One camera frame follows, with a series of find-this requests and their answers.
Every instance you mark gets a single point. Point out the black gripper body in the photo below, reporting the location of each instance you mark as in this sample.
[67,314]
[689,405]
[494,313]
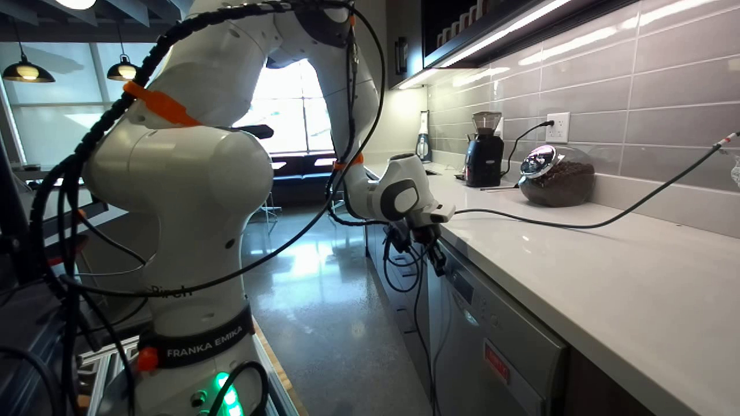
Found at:
[419,231]

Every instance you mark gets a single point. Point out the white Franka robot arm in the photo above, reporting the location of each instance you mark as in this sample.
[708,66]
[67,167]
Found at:
[176,185]

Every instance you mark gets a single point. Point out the stainless steel dishwasher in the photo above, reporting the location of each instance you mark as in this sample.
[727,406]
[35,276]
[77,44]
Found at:
[494,323]

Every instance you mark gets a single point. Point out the red dishwasher sticker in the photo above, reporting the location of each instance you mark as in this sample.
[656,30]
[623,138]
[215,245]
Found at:
[497,363]

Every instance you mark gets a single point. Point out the black coffee grinder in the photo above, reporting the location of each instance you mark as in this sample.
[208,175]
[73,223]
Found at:
[483,161]

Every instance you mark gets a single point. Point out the dark background bench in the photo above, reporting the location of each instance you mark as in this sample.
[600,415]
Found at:
[297,185]

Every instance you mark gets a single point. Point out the dark round pot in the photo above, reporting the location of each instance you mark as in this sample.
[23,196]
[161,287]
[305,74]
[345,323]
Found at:
[570,185]

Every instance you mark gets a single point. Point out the wooden robot table edge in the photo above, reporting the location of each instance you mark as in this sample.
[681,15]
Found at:
[279,371]

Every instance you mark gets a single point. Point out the black horizontal bar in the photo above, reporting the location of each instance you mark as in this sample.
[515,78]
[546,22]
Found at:
[258,131]

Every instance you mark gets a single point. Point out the dark wood sink cabinet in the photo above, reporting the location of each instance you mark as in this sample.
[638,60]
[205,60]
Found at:
[597,394]

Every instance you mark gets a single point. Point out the red round knob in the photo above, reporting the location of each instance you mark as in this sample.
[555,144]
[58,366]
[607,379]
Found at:
[149,358]

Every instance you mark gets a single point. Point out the white plug adapter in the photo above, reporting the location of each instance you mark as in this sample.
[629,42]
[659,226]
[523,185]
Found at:
[734,170]

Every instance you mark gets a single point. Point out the black pendant lamp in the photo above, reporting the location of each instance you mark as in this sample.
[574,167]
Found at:
[120,70]
[25,73]

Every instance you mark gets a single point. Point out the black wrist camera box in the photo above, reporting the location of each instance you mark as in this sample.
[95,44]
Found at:
[397,239]

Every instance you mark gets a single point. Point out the white double wall outlet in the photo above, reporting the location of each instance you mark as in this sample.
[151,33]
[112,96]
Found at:
[558,127]

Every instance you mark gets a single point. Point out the dark upper wall cabinet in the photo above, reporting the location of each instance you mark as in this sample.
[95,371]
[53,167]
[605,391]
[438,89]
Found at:
[463,30]

